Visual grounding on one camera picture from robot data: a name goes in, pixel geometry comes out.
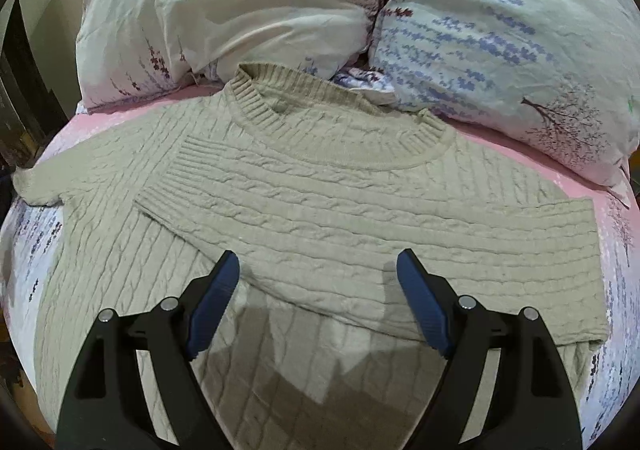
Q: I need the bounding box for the beige cable-knit sweater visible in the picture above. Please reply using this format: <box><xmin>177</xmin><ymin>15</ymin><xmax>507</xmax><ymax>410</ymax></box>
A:
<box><xmin>12</xmin><ymin>61</ymin><xmax>612</xmax><ymax>450</ymax></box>

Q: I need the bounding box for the left floral white pillow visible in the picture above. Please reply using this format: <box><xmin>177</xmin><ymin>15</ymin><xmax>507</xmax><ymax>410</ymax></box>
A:
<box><xmin>76</xmin><ymin>0</ymin><xmax>382</xmax><ymax>111</ymax></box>

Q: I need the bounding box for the dark wooden furniture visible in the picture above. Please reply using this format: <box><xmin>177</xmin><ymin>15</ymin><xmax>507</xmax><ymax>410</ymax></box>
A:
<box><xmin>1</xmin><ymin>0</ymin><xmax>68</xmax><ymax>167</ymax></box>

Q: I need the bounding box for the right floral lavender pillow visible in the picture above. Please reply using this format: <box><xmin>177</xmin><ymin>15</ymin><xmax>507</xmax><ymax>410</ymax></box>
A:
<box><xmin>335</xmin><ymin>0</ymin><xmax>639</xmax><ymax>188</ymax></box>

